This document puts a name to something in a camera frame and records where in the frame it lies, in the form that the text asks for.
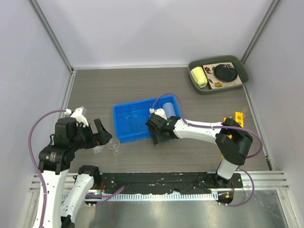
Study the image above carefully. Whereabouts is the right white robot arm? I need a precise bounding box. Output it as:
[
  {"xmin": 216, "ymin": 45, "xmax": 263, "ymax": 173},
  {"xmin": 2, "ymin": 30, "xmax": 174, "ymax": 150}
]
[{"xmin": 145, "ymin": 114, "xmax": 253, "ymax": 188}]

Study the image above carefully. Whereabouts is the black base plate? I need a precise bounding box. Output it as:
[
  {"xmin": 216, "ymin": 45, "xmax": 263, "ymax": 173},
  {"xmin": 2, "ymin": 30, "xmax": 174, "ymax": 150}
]
[{"xmin": 96, "ymin": 172, "xmax": 243, "ymax": 195}]

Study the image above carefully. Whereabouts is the yellow test tube rack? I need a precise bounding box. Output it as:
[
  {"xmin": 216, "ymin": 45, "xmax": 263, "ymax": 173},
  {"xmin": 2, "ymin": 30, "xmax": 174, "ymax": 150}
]
[{"xmin": 220, "ymin": 111, "xmax": 245, "ymax": 159}]

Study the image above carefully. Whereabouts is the black round pouch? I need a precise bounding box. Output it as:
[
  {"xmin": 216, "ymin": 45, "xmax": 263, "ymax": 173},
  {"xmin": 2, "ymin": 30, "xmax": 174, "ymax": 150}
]
[{"xmin": 214, "ymin": 64, "xmax": 238, "ymax": 82}]

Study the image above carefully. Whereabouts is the red cap wash bottle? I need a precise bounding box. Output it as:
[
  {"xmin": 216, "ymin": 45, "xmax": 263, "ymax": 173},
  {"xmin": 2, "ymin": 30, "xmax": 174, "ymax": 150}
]
[{"xmin": 162, "ymin": 102, "xmax": 176, "ymax": 119}]

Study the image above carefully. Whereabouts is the grey plastic tray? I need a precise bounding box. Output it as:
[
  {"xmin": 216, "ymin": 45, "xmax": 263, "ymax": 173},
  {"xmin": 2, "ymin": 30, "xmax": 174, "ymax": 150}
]
[{"xmin": 188, "ymin": 55, "xmax": 249, "ymax": 95}]

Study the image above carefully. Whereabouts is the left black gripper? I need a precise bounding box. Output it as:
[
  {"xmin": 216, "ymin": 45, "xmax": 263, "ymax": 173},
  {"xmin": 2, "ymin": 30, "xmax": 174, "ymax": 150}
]
[{"xmin": 71, "ymin": 118, "xmax": 112, "ymax": 150}]

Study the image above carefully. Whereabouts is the clear glass test tube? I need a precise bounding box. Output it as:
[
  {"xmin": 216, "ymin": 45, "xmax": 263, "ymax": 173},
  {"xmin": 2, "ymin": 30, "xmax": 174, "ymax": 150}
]
[{"xmin": 240, "ymin": 106, "xmax": 248, "ymax": 119}]

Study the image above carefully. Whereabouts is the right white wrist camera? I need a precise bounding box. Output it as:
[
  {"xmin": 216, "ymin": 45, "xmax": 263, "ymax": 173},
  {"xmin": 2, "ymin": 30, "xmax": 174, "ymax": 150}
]
[{"xmin": 149, "ymin": 108, "xmax": 167, "ymax": 120}]

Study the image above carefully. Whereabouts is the slotted cable duct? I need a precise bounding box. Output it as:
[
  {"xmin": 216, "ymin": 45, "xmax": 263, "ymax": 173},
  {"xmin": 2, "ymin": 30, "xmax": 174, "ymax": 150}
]
[{"xmin": 59, "ymin": 191, "xmax": 218, "ymax": 202}]

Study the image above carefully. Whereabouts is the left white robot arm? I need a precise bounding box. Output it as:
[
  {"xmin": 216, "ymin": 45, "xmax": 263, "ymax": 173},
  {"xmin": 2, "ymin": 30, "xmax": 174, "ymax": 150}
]
[{"xmin": 33, "ymin": 117, "xmax": 112, "ymax": 228}]

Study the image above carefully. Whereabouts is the pale yellow cup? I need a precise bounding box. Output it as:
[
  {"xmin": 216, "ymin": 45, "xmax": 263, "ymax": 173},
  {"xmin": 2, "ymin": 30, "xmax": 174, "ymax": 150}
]
[{"xmin": 190, "ymin": 66, "xmax": 208, "ymax": 88}]

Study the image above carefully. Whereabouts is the blue divided plastic bin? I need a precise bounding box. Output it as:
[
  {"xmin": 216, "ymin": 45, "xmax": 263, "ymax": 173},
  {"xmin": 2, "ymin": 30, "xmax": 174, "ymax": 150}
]
[{"xmin": 113, "ymin": 95, "xmax": 181, "ymax": 143}]

